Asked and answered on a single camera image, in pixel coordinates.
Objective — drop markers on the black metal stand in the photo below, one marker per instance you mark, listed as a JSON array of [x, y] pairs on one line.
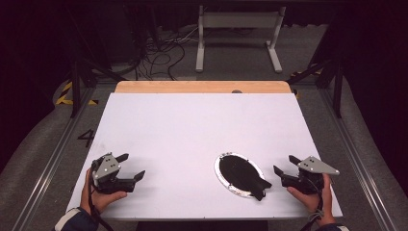
[[77, 86], [336, 86]]

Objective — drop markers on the white metal stand frame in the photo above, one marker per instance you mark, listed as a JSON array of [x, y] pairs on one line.
[[239, 20]]

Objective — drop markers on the person's right hand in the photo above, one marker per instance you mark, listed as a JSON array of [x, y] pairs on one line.
[[309, 200]]

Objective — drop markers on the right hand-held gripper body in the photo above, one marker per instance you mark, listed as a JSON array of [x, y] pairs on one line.
[[312, 166]]

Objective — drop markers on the aluminium floor rail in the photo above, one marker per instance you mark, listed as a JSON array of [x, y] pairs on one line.
[[51, 160], [356, 160]]

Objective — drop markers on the yellow black hazard tape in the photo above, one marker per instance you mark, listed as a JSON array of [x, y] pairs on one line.
[[65, 96]]

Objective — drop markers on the person's left hand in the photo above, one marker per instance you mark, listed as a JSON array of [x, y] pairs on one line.
[[102, 200]]

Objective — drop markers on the oval pearl-rimmed mirror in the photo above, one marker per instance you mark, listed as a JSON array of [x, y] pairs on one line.
[[240, 174]]

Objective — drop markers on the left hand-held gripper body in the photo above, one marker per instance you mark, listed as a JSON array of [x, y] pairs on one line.
[[106, 168]]

